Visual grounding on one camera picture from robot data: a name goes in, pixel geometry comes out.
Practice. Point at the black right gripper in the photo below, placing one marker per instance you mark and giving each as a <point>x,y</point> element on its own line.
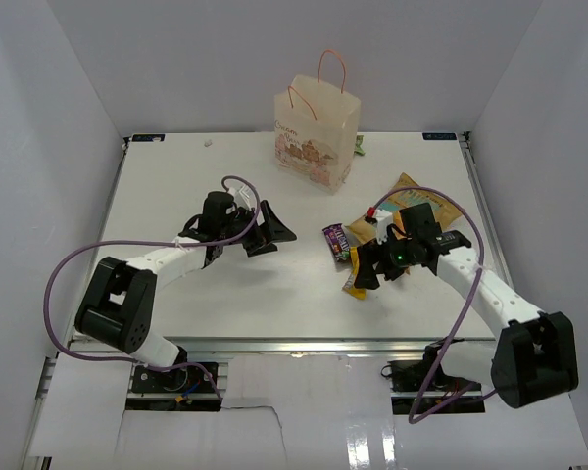
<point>369,255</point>

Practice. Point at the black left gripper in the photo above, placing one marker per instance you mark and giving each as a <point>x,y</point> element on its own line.
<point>265,236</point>

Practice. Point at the purple candy packet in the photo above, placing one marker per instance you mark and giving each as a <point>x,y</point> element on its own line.
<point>337,241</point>

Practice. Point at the yellow snack bar wrapper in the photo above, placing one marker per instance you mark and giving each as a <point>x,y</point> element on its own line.
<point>349,286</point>

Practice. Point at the yellow chips bag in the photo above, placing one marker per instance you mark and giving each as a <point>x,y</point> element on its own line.
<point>406,194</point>

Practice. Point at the green snack packet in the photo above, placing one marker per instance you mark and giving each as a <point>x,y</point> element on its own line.
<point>359,150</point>

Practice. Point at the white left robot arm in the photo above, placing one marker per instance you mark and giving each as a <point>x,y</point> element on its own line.
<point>119,301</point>

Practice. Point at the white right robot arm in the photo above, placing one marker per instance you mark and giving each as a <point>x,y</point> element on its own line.
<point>534,357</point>

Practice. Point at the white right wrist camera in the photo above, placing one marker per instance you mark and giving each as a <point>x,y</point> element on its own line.
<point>383,222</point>

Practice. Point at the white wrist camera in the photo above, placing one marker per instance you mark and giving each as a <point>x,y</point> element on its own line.
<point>243,196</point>
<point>383,222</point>

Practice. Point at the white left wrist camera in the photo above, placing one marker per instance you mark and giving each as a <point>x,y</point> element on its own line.
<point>243,196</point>

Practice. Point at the cream paper bag orange handles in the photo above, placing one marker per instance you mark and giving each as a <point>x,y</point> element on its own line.
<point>315,128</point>

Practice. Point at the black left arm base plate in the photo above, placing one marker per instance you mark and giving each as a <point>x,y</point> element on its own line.
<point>187,389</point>

